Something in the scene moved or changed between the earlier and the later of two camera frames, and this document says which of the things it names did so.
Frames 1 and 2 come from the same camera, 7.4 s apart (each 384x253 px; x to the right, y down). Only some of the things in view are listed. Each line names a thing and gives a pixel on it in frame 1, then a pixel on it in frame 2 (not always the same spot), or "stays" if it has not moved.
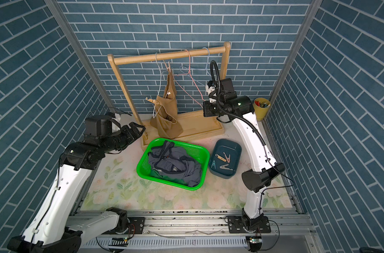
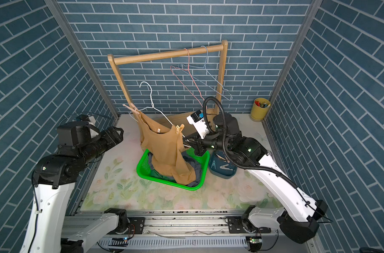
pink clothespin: (228, 159) stays
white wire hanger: (153, 116) → (189, 145)
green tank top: (155, 173) stays
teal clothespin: (213, 164) stays
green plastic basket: (143, 168) stays
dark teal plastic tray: (224, 158) stays
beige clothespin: (224, 167) stays
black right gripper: (207, 109) → (198, 144)
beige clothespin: (168, 68) → (132, 108)
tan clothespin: (153, 101) → (180, 128)
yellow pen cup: (261, 106) stays
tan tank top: (165, 121) → (169, 156)
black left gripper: (131, 136) → (112, 141)
